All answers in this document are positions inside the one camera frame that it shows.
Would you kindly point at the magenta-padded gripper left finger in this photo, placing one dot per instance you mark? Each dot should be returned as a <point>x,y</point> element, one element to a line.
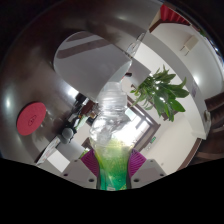
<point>78,171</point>

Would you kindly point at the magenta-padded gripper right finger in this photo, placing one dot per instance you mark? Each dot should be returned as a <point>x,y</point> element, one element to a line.
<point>148,170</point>

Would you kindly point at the clear bottle with green drink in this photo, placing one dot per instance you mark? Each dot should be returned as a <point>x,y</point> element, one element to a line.
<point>111,140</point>

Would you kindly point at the green exit sign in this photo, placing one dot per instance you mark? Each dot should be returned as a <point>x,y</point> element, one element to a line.
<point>153,140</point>

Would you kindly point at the printed paper sheet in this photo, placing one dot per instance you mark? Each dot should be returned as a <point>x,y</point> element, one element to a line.
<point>48,151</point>

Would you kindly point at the grey ball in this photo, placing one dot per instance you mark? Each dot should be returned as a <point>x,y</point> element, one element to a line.
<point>67,133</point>

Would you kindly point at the dark wooden glazed door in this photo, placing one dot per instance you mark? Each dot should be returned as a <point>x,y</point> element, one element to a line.
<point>146,125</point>

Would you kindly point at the flat round red coaster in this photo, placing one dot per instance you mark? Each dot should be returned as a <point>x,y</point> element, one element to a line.
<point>31,118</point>

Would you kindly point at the potted plant in white pot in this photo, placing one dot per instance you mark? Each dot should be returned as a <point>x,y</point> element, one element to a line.
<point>160,91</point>

